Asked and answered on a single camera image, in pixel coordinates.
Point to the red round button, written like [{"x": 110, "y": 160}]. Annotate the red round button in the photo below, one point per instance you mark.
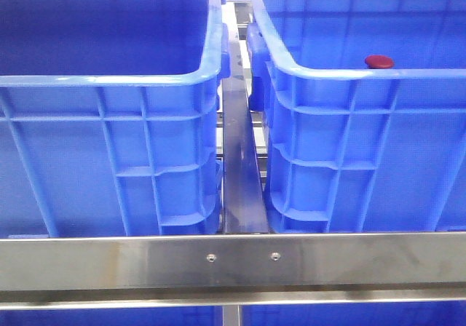
[{"x": 379, "y": 62}]

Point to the blue crate at left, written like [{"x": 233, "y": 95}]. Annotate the blue crate at left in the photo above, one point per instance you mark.
[{"x": 108, "y": 117}]

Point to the large blue plastic crate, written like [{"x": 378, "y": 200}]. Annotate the large blue plastic crate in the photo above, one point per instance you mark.
[{"x": 353, "y": 149}]

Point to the blue crate lower shelf left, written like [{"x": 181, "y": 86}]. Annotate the blue crate lower shelf left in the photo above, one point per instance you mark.
[{"x": 191, "y": 315}]

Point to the blue crate shelf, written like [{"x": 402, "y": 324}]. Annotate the blue crate shelf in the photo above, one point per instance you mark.
[
  {"x": 400, "y": 313},
  {"x": 191, "y": 315}
]

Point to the blue crate lower shelf right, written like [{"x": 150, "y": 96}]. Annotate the blue crate lower shelf right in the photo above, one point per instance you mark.
[{"x": 400, "y": 313}]

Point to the steel rack frame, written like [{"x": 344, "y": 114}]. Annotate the steel rack frame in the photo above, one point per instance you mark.
[{"x": 245, "y": 264}]

